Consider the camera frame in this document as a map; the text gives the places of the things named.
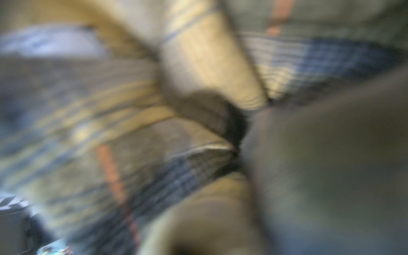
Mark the yellow plaid shirt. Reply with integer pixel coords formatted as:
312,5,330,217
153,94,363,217
1,1,408,255

